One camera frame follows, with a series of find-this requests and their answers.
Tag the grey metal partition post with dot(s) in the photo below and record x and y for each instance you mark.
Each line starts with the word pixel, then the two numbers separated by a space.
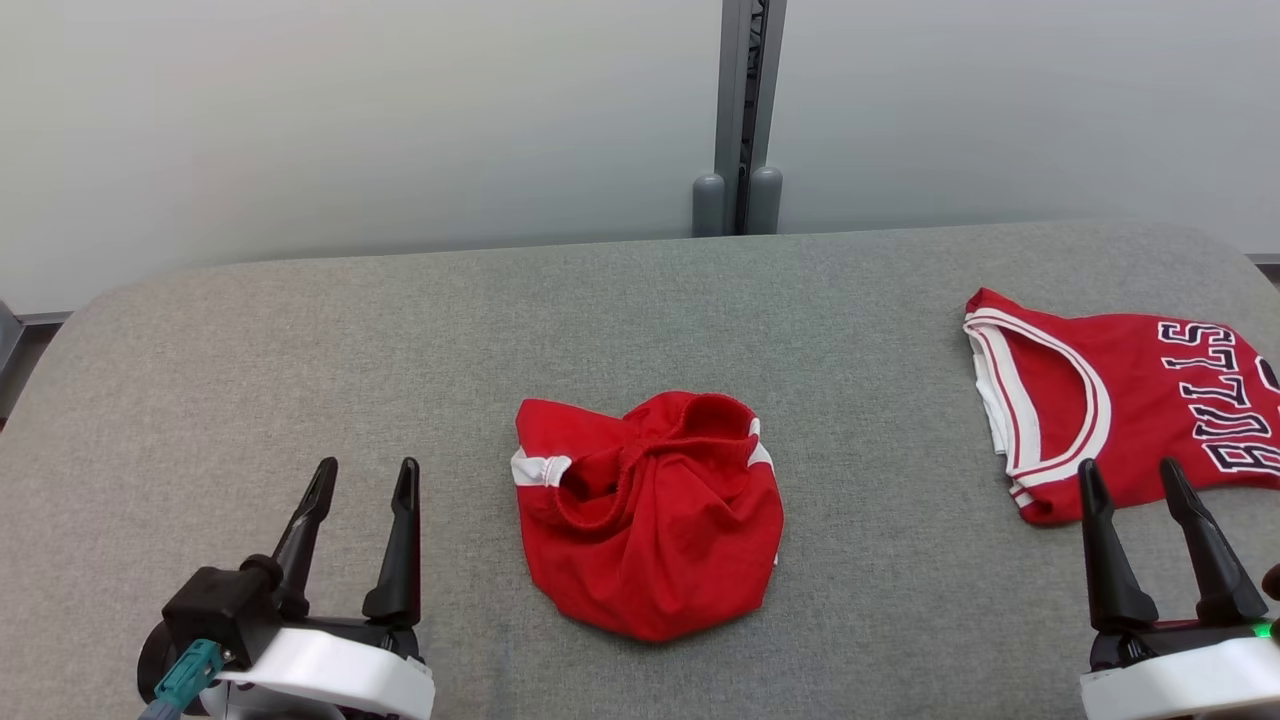
pixel 730 90

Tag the grey metal table leg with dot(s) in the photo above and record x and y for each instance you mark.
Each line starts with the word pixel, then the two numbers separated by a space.
pixel 8 350

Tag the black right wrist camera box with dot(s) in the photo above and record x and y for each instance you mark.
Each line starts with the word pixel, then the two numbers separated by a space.
pixel 1272 582

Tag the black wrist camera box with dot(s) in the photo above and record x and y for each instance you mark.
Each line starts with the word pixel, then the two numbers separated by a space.
pixel 1272 582
pixel 220 605

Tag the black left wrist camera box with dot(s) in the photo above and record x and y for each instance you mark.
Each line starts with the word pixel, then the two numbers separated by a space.
pixel 220 605

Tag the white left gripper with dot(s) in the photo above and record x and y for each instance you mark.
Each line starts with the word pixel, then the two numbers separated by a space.
pixel 340 680

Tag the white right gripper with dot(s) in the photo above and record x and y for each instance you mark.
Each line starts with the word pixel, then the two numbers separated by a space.
pixel 1180 685

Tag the red shorts with white trim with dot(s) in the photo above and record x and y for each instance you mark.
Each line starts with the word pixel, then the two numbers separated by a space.
pixel 660 540

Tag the red shirt with white sleeves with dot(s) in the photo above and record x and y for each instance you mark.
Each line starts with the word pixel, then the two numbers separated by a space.
pixel 1130 400

